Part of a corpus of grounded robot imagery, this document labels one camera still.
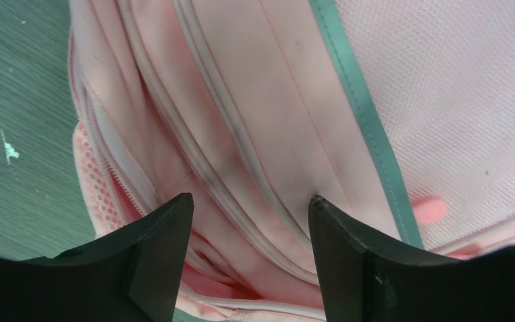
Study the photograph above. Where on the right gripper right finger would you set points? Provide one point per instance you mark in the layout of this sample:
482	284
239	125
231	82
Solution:
368	276

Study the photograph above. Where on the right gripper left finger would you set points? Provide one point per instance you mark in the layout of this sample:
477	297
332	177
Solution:
130	274

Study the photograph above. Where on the pink student backpack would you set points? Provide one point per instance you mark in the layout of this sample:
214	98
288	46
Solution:
401	113

